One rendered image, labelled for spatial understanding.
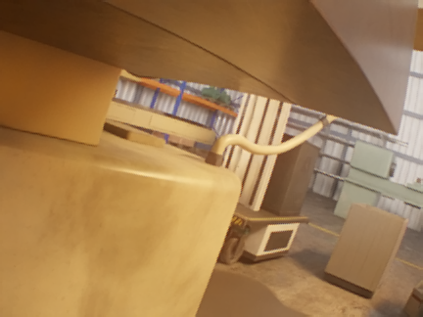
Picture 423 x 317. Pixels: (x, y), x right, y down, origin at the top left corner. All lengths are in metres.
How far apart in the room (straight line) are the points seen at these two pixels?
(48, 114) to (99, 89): 0.12
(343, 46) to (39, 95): 0.53
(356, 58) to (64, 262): 0.56
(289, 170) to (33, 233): 1.94
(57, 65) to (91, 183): 0.22
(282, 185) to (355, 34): 2.16
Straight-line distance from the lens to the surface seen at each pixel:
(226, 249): 2.02
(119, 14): 0.24
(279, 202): 2.33
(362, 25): 0.20
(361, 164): 6.50
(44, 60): 0.61
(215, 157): 1.07
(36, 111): 0.62
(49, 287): 0.65
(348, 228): 2.27
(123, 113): 2.18
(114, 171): 0.61
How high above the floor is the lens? 0.69
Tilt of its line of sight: 4 degrees down
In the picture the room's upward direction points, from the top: 18 degrees clockwise
